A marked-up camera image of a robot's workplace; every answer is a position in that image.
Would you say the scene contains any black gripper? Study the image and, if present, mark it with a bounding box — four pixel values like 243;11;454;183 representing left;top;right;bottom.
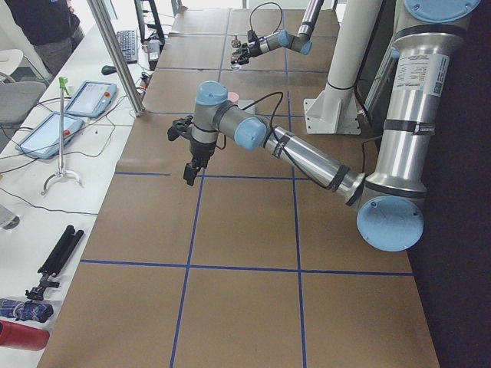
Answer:
239;42;262;65
183;138;216;186

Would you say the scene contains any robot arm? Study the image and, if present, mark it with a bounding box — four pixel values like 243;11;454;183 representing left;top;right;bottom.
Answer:
230;0;324;69
167;1;481;251

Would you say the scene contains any pink cup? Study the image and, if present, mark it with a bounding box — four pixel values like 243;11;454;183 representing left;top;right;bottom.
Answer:
228;92;239;104

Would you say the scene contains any white digital kitchen scale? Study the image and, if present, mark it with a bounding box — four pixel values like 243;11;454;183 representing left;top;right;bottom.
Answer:
237;99;256;114

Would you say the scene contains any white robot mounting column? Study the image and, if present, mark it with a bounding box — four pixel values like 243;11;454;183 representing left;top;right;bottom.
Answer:
304;0;382;135

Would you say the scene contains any brown paper table cover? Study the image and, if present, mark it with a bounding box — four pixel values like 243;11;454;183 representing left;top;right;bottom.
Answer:
40;9;438;367

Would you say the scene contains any black keyboard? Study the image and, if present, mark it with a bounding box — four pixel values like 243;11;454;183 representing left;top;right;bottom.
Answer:
116;30;139;64

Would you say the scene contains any blue teach pendant far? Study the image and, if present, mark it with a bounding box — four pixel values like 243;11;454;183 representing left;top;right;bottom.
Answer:
64;80;117;118

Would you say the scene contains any blue teach pendant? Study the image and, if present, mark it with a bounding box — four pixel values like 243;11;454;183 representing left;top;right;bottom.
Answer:
15;112;84;159
64;80;117;118

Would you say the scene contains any black computer mouse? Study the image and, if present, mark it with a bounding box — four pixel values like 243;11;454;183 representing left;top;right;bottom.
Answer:
101;65;117;75

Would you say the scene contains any blue teach pendant near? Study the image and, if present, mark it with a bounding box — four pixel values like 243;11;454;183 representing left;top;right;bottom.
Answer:
15;112;84;159

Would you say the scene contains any metal reacher grabber tool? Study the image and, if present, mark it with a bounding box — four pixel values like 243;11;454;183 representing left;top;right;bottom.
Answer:
41;77;83;196

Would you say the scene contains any black folded tripod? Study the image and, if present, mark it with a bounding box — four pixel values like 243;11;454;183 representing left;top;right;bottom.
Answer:
25;225;84;301

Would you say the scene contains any grey water bottle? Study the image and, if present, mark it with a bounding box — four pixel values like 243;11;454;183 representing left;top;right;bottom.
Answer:
0;205;20;230

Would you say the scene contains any standing person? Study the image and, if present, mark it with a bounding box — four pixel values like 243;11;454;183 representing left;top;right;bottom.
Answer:
6;0;84;77

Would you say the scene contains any red water bottle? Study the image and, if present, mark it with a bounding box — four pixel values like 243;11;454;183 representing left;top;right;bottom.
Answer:
0;320;50;351

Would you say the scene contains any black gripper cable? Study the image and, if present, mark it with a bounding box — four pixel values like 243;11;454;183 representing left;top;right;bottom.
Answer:
214;90;334;189

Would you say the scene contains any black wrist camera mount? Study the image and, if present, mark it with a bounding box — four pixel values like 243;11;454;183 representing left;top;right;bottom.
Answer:
167;115;193;141

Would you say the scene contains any aluminium frame post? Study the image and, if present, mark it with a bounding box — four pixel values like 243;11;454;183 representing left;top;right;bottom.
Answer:
87;0;145;117

